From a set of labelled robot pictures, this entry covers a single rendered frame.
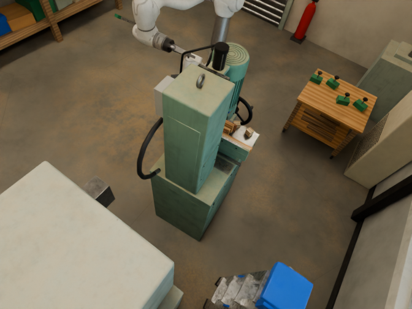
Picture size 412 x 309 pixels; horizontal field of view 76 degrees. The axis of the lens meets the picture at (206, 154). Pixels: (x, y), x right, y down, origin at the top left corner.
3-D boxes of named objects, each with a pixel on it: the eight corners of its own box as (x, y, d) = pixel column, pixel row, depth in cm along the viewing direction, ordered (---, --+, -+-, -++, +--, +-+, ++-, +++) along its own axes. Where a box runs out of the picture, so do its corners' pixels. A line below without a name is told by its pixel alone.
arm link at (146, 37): (153, 53, 156) (149, 34, 144) (132, 42, 159) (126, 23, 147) (163, 41, 160) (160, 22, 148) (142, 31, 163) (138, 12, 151)
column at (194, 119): (213, 169, 170) (237, 83, 109) (195, 196, 158) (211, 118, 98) (184, 152, 174) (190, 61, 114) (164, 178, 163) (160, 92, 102)
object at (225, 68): (227, 78, 121) (234, 45, 106) (219, 88, 117) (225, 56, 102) (211, 71, 122) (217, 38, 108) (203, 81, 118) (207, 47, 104)
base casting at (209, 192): (247, 148, 193) (251, 140, 185) (209, 212, 163) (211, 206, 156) (195, 120, 201) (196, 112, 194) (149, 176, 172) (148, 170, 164)
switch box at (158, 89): (178, 106, 126) (179, 80, 112) (166, 119, 121) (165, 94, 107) (167, 100, 127) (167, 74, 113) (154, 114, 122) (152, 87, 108)
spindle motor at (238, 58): (241, 98, 151) (256, 51, 125) (227, 118, 142) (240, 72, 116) (214, 85, 154) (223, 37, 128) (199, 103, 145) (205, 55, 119)
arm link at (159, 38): (150, 45, 150) (159, 49, 149) (156, 29, 147) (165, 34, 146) (157, 49, 158) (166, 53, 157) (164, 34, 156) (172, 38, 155)
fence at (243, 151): (247, 155, 166) (249, 150, 162) (246, 157, 165) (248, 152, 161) (167, 113, 178) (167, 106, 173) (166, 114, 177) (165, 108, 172)
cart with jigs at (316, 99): (347, 129, 311) (385, 88, 257) (332, 162, 282) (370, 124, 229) (297, 102, 325) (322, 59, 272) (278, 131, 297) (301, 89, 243)
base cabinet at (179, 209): (230, 189, 252) (248, 147, 193) (199, 242, 223) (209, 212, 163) (190, 166, 261) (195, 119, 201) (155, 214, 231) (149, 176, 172)
